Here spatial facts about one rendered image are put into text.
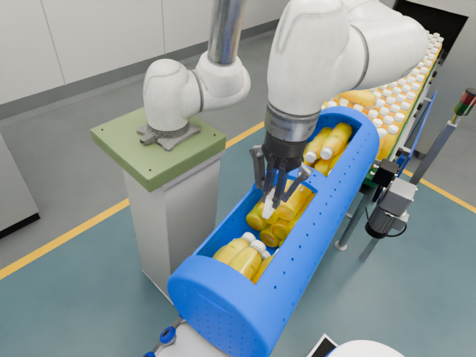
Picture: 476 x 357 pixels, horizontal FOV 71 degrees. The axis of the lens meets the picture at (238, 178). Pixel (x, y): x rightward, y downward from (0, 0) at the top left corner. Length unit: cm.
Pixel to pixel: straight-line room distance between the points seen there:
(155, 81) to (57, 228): 156
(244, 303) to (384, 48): 52
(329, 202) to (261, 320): 39
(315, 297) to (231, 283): 150
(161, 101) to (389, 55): 78
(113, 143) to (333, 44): 97
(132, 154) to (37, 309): 123
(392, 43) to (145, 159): 88
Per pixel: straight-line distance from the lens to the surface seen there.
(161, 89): 115
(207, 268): 73
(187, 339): 99
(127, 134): 134
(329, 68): 50
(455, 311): 255
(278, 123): 55
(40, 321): 217
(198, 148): 124
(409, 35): 62
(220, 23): 110
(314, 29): 47
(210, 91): 120
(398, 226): 178
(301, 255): 83
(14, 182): 228
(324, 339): 192
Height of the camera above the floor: 186
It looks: 44 degrees down
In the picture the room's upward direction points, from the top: 8 degrees clockwise
